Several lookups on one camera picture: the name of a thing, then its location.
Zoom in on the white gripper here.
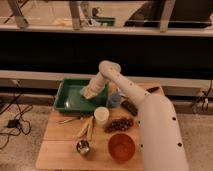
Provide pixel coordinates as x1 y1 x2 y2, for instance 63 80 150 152
85 72 108 99

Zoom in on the light blue sponge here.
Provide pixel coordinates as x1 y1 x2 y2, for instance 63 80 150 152
80 87 86 97

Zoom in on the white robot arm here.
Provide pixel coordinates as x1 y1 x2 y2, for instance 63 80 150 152
83 60 189 171

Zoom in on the green plastic tray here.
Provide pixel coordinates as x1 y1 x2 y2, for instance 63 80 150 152
54 78 109 116

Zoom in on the white paper cup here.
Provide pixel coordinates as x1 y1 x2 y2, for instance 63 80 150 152
94 107 109 125

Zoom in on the blue cloth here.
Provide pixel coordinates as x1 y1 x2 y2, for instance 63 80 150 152
107 92 124 108

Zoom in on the black rectangular remote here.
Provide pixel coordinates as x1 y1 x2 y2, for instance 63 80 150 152
121 100 137 116

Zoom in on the thin metal utensil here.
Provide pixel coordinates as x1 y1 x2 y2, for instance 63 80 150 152
57 117 81 124

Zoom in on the bunch of dark grapes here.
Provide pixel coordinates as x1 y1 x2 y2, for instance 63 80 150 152
105 118 134 133

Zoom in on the wooden table board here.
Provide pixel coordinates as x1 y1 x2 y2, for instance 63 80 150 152
35 82 167 171

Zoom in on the metal measuring cup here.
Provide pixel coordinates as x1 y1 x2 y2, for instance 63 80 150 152
76 130 90 156

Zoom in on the red plastic bowl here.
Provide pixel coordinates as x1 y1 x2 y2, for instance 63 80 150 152
108 133 136 163

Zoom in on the black handled knife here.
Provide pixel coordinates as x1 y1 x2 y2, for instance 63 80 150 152
146 86 160 93

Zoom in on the black power adapter cable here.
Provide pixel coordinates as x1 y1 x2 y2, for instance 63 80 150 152
0 79 34 151

